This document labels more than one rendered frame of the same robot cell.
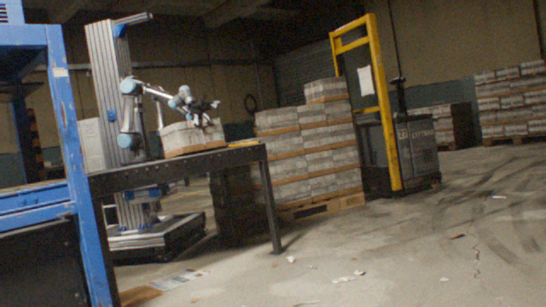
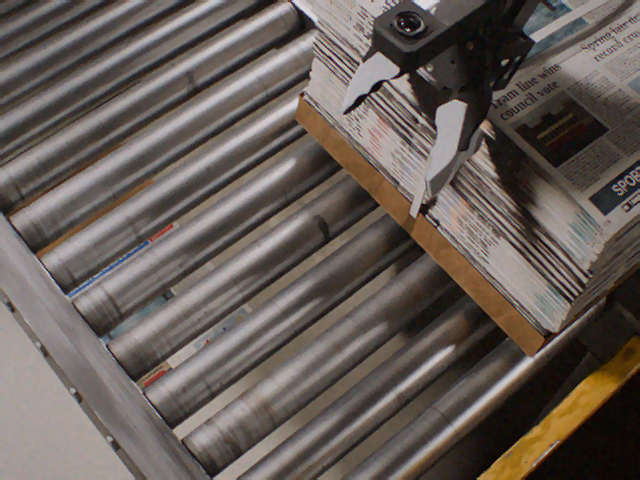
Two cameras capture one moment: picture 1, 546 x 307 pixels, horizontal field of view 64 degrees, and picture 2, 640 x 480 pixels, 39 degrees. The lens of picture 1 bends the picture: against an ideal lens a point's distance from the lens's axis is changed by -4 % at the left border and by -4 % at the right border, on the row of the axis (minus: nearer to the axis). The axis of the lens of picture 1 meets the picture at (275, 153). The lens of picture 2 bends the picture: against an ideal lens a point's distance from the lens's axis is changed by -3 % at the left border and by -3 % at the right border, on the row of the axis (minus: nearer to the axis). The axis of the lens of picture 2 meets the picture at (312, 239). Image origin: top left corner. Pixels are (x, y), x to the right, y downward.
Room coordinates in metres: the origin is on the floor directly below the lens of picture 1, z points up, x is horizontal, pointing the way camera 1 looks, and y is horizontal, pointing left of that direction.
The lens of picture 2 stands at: (3.17, 0.00, 1.67)
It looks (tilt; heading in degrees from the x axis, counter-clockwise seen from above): 60 degrees down; 88
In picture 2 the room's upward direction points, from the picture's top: 5 degrees clockwise
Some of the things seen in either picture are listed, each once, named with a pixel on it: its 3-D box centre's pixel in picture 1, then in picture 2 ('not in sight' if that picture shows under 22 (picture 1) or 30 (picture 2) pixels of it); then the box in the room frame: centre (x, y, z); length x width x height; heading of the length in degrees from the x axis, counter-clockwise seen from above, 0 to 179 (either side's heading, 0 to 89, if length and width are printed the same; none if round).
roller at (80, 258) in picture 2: not in sight; (213, 170); (3.07, 0.60, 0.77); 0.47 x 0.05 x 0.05; 43
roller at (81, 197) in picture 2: not in sight; (180, 134); (3.03, 0.64, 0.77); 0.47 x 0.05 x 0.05; 43
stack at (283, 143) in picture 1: (272, 179); not in sight; (4.26, 0.06, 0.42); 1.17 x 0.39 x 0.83; 113
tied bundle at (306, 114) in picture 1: (303, 118); not in sight; (4.43, -0.33, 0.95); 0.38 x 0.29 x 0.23; 23
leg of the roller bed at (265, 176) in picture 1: (270, 206); not in sight; (3.19, 0.10, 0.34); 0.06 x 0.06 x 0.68; 43
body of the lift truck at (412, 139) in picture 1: (398, 153); not in sight; (4.87, -1.34, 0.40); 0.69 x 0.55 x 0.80; 23
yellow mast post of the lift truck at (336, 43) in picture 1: (346, 109); not in sight; (5.02, -0.87, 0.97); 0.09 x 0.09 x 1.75; 23
